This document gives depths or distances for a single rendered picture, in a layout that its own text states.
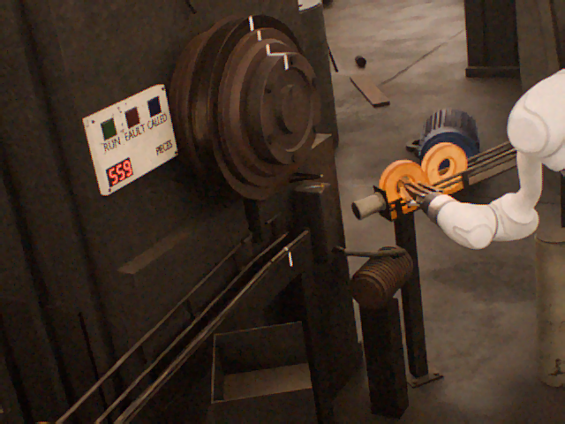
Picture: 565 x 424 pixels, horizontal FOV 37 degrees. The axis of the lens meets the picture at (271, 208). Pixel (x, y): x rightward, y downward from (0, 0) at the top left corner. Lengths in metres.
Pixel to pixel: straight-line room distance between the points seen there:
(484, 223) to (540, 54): 2.54
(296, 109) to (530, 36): 2.81
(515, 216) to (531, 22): 2.47
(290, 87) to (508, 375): 1.35
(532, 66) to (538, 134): 3.01
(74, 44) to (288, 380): 0.88
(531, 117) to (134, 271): 0.94
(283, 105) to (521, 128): 0.58
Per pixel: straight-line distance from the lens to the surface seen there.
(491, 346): 3.10
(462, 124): 4.35
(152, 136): 2.02
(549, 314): 2.76
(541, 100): 1.84
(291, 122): 2.09
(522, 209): 2.40
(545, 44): 4.71
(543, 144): 1.82
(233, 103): 2.00
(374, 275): 2.50
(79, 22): 1.88
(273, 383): 1.95
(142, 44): 2.02
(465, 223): 2.32
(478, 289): 3.46
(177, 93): 2.07
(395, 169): 2.59
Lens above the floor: 1.70
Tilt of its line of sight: 23 degrees down
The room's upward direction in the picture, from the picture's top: 9 degrees counter-clockwise
